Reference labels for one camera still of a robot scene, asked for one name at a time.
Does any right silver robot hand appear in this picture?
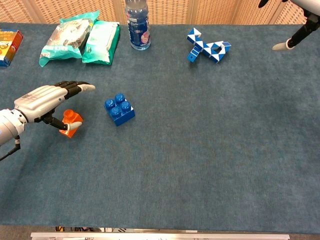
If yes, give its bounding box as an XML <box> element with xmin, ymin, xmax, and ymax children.
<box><xmin>258</xmin><ymin>0</ymin><xmax>320</xmax><ymax>51</ymax></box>

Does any wooden lattice screen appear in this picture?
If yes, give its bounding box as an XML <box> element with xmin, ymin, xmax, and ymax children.
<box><xmin>0</xmin><ymin>0</ymin><xmax>308</xmax><ymax>25</ymax></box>

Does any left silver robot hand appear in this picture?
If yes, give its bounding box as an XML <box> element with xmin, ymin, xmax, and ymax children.
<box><xmin>14</xmin><ymin>80</ymin><xmax>96</xmax><ymax>132</ymax></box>

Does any aluminium profile rail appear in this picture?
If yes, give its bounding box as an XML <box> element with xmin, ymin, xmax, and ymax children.
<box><xmin>30</xmin><ymin>231</ymin><xmax>291</xmax><ymax>240</ymax></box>

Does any blue toy brick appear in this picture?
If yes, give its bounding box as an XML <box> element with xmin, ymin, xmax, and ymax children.
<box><xmin>103</xmin><ymin>93</ymin><xmax>136</xmax><ymax>127</ymax></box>

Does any orange toy brick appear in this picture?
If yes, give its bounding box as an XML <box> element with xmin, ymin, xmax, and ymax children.
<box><xmin>59</xmin><ymin>109</ymin><xmax>84</xmax><ymax>139</ymax></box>

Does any orange yellow carton box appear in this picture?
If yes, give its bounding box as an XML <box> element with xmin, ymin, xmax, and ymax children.
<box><xmin>0</xmin><ymin>28</ymin><xmax>25</xmax><ymax>68</ymax></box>

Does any teal felt table cloth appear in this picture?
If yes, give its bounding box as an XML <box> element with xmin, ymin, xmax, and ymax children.
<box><xmin>0</xmin><ymin>22</ymin><xmax>320</xmax><ymax>235</ymax></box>

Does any teal clear snack bag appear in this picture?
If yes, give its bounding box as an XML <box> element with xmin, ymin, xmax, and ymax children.
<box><xmin>38</xmin><ymin>9</ymin><xmax>101</xmax><ymax>68</ymax></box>

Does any blue label plastic bottle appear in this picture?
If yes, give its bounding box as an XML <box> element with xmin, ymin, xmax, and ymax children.
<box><xmin>124</xmin><ymin>0</ymin><xmax>152</xmax><ymax>51</ymax></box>

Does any blue white snake puzzle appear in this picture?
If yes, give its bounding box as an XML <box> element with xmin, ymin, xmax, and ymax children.
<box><xmin>186</xmin><ymin>27</ymin><xmax>232</xmax><ymax>64</ymax></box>

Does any green wet wipes pack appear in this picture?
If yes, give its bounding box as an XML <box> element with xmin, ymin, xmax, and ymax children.
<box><xmin>81</xmin><ymin>20</ymin><xmax>121</xmax><ymax>66</ymax></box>

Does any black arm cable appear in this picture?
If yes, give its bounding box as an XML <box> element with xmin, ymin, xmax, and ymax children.
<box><xmin>0</xmin><ymin>136</ymin><xmax>21</xmax><ymax>162</ymax></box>

